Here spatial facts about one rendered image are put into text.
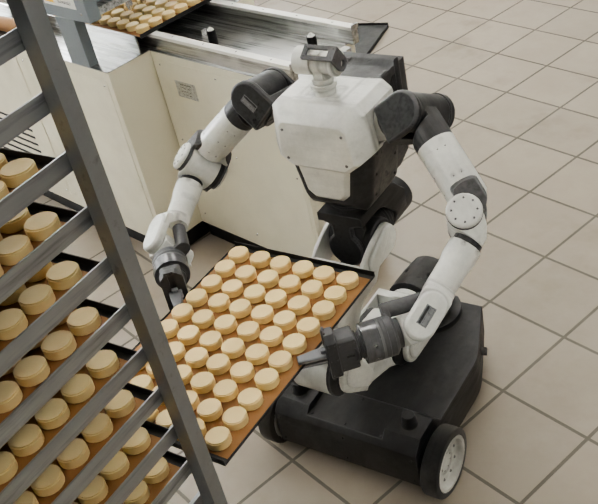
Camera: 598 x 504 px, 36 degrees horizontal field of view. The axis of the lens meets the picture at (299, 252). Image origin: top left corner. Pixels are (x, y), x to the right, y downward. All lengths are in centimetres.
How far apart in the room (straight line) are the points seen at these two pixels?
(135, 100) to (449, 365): 149
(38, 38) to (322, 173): 115
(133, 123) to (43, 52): 224
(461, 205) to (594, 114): 231
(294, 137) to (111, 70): 128
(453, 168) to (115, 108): 169
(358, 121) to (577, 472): 117
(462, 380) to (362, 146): 86
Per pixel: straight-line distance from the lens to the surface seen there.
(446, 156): 203
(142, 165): 351
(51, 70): 123
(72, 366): 139
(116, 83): 337
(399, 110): 208
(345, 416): 263
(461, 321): 289
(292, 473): 278
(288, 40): 322
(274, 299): 208
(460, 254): 196
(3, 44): 122
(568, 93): 441
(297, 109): 218
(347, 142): 212
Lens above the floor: 207
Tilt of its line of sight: 35 degrees down
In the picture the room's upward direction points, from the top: 14 degrees counter-clockwise
